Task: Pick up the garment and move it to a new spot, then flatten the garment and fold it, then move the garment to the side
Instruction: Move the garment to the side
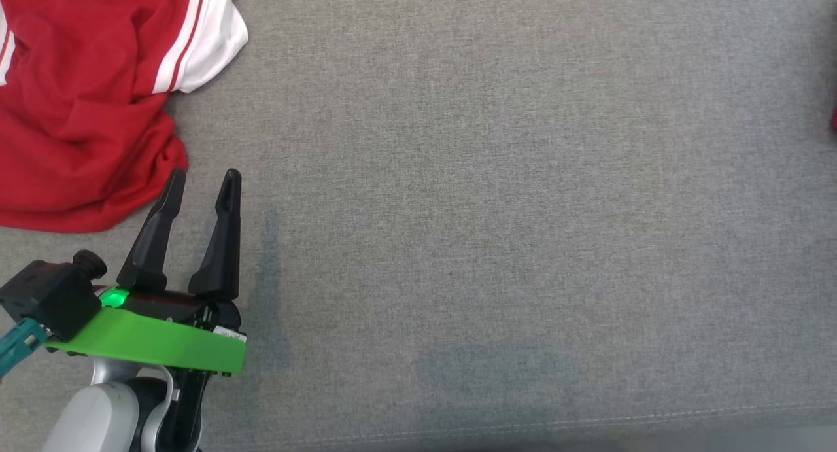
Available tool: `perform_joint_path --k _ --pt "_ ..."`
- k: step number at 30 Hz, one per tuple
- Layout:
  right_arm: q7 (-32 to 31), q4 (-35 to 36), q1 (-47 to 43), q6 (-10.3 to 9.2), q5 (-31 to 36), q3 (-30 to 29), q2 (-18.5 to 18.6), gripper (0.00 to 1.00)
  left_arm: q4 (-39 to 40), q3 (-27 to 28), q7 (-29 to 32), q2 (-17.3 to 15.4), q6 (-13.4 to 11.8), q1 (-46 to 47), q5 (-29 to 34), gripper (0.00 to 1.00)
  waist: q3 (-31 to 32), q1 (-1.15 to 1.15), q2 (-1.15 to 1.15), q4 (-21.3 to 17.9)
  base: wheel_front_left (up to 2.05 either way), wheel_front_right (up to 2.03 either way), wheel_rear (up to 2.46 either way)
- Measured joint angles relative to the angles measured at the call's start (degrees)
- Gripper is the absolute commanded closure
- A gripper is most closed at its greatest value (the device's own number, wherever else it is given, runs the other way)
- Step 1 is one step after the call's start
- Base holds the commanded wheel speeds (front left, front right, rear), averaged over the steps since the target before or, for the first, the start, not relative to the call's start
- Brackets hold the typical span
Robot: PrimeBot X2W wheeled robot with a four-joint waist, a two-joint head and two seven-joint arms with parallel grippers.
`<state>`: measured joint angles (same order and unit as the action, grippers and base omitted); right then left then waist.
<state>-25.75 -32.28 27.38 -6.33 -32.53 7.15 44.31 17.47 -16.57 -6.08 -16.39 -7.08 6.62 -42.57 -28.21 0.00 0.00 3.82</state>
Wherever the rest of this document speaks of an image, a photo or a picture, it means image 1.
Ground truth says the grey fabric sofa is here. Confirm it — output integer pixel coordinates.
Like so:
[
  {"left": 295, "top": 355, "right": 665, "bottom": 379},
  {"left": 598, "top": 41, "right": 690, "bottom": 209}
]
[{"left": 0, "top": 0, "right": 837, "bottom": 452}]

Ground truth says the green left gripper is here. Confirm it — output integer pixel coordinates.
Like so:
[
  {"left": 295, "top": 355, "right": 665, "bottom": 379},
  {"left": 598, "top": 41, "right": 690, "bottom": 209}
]
[{"left": 44, "top": 169, "right": 248, "bottom": 451}]

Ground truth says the teal left camera connector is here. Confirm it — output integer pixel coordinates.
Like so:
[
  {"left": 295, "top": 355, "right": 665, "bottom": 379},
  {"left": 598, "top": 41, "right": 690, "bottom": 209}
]
[{"left": 0, "top": 318, "right": 50, "bottom": 378}]

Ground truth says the red Bulls 23 jersey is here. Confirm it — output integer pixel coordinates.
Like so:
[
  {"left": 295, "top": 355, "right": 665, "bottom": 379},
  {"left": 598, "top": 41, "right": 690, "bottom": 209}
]
[{"left": 0, "top": 0, "right": 250, "bottom": 234}]

